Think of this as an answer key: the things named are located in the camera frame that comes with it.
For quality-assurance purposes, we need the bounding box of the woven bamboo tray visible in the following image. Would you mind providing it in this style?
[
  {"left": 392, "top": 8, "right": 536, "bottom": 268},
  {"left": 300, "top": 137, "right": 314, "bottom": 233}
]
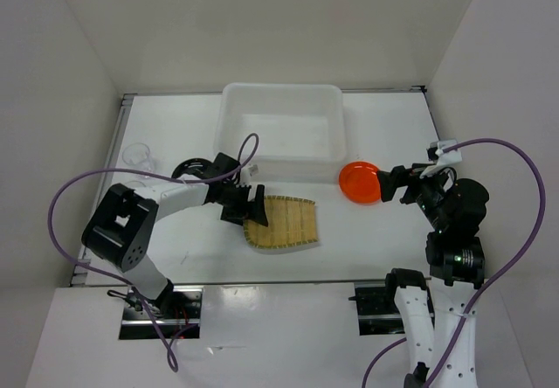
[{"left": 243, "top": 196, "right": 319, "bottom": 250}]

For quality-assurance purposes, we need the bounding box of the clear plastic cup near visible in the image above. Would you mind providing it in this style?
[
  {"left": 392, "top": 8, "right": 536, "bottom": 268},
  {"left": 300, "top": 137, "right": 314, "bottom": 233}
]
[{"left": 126, "top": 174, "right": 151, "bottom": 189}]

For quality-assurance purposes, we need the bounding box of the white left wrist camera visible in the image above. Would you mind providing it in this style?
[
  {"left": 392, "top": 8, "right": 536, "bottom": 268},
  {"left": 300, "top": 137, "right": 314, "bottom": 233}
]
[{"left": 243, "top": 164, "right": 259, "bottom": 177}]

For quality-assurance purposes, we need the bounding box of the clear plastic cup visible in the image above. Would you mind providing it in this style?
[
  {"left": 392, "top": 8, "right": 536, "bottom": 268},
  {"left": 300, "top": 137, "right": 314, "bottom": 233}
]
[
  {"left": 126, "top": 174, "right": 151, "bottom": 189},
  {"left": 121, "top": 142, "right": 155, "bottom": 172}
]

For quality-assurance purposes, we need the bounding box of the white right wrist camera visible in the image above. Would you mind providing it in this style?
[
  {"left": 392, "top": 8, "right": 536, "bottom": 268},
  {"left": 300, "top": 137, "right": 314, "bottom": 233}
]
[{"left": 421, "top": 139, "right": 462, "bottom": 178}]

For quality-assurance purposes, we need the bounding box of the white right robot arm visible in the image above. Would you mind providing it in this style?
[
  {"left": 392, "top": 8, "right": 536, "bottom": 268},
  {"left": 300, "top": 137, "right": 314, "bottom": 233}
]
[{"left": 376, "top": 164, "right": 489, "bottom": 387}]

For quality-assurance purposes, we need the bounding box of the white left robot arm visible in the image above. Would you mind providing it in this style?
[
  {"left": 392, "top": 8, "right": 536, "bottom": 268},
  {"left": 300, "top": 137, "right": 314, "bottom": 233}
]
[{"left": 81, "top": 153, "right": 268, "bottom": 318}]

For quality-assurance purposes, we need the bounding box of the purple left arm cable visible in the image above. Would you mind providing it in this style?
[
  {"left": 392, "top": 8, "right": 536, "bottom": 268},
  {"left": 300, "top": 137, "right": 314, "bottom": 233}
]
[{"left": 47, "top": 133, "right": 259, "bottom": 372}]

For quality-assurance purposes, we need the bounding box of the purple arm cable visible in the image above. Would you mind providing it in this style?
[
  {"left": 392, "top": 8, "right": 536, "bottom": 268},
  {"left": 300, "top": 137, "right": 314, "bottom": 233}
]
[
  {"left": 47, "top": 133, "right": 259, "bottom": 372},
  {"left": 361, "top": 137, "right": 547, "bottom": 388}
]

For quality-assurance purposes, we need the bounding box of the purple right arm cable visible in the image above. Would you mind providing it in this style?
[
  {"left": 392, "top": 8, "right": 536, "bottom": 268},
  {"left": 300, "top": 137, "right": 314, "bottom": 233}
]
[{"left": 361, "top": 137, "right": 547, "bottom": 388}]

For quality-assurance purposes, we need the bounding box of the black round dish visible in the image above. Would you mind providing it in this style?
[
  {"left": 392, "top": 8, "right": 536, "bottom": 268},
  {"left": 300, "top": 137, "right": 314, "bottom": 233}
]
[{"left": 171, "top": 157, "right": 210, "bottom": 182}]

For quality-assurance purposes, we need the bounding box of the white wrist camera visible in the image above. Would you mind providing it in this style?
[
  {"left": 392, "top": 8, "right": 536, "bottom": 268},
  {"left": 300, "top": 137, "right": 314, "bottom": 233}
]
[
  {"left": 421, "top": 139, "right": 462, "bottom": 178},
  {"left": 243, "top": 164, "right": 259, "bottom": 177}
]

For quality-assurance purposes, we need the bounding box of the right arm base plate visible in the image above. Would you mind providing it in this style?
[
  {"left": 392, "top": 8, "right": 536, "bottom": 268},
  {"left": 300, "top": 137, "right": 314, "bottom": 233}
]
[{"left": 349, "top": 281, "right": 438, "bottom": 336}]

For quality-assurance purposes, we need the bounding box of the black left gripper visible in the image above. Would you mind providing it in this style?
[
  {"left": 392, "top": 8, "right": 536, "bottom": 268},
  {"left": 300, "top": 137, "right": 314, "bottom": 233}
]
[{"left": 217, "top": 183, "right": 267, "bottom": 226}]

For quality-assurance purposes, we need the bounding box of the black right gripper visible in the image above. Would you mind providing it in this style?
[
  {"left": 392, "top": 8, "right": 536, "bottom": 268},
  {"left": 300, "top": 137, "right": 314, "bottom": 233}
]
[{"left": 376, "top": 159, "right": 451, "bottom": 228}]

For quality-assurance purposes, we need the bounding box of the clear plastic bin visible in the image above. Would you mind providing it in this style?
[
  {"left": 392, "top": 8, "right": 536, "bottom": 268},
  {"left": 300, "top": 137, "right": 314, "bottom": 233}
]
[{"left": 213, "top": 83, "right": 348, "bottom": 184}]

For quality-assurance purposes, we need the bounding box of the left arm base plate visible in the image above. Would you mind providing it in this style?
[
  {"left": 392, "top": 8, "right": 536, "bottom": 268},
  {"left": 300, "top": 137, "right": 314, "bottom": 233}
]
[{"left": 107, "top": 286, "right": 204, "bottom": 341}]

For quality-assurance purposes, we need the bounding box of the clear plastic cup far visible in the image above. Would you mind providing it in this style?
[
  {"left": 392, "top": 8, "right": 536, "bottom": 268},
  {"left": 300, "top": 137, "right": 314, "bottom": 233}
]
[{"left": 121, "top": 142, "right": 155, "bottom": 172}]

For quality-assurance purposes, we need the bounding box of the orange plastic plate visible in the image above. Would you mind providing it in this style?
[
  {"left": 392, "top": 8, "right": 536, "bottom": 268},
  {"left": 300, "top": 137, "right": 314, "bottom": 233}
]
[{"left": 338, "top": 161, "right": 381, "bottom": 204}]

